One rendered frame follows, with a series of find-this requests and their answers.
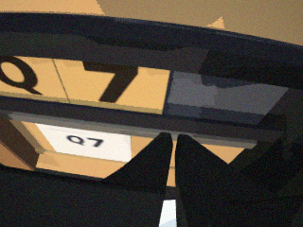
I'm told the tan tile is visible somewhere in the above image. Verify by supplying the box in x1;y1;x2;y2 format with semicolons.
0;56;72;105
53;60;170;114

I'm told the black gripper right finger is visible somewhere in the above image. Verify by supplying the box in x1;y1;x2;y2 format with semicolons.
174;133;303;227

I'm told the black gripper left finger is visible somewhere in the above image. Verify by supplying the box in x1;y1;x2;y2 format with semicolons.
0;131;174;227

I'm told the tan flat board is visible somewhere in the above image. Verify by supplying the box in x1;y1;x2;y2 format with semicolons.
0;0;303;186

